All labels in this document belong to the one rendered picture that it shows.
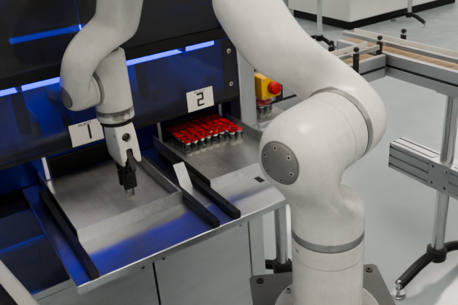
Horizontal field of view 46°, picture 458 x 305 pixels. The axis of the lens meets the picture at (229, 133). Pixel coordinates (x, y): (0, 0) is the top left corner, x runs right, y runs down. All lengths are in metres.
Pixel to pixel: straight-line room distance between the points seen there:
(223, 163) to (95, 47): 0.56
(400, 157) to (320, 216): 1.53
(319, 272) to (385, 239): 1.80
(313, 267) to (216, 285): 1.04
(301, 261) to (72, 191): 0.74
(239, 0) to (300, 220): 0.35
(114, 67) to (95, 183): 0.42
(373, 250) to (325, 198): 1.86
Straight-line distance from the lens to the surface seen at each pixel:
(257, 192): 1.34
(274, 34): 0.79
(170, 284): 1.79
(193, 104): 1.55
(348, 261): 0.89
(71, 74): 1.11
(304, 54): 0.81
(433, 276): 2.52
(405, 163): 2.32
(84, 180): 1.50
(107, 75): 1.16
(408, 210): 2.91
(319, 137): 0.72
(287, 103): 1.89
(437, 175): 2.23
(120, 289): 1.71
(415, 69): 2.12
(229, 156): 1.51
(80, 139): 1.44
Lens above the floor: 1.58
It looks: 25 degrees down
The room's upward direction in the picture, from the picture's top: 5 degrees counter-clockwise
